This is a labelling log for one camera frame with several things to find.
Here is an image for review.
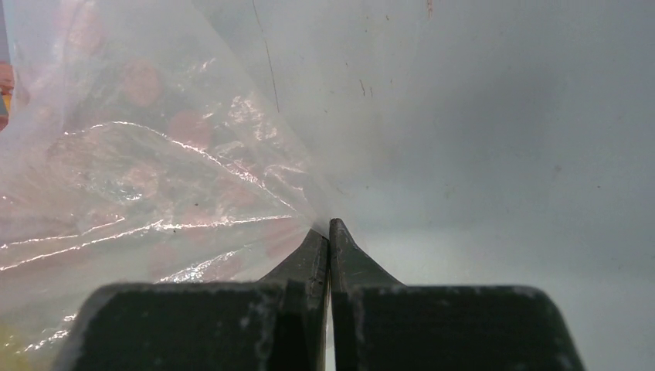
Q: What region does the pink plastic basket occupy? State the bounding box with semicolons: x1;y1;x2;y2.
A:
1;61;15;131

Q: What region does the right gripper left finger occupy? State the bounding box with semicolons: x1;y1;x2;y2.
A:
256;230;329;370

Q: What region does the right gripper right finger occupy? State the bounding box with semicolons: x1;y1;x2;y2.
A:
329;218;401;370

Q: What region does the clear zip top bag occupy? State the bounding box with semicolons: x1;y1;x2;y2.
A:
1;1;325;370

